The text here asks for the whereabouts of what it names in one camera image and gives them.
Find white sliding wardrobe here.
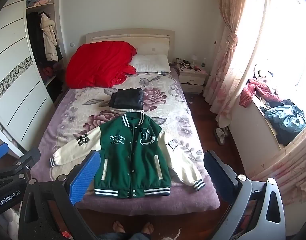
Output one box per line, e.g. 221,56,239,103
0,0,66,156

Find cream bed headboard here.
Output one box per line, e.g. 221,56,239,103
86,28,175,62

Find cream hanging coat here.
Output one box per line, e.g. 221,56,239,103
40,13,59,62

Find teal clothes pile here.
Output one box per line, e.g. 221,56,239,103
260,104,306,146

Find person's bare feet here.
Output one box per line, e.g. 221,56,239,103
112,221,154,235

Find pink floral curtain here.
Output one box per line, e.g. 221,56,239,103
203,0,270,128

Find green varsity jacket cream sleeves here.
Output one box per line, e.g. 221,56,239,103
50,112,205,199

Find white slipper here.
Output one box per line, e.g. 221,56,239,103
214,128,226,146

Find folded black leather garment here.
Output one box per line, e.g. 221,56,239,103
109,88,144,110

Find floral purple bed blanket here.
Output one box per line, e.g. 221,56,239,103
31,69,220,216

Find red cloth on sill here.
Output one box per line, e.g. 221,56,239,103
239,79,282,108

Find white bedside table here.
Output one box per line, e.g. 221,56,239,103
179,65,208,94

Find white pillow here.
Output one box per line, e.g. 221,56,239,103
129,54,171,73

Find red quilt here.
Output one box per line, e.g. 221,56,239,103
65,41,137,89

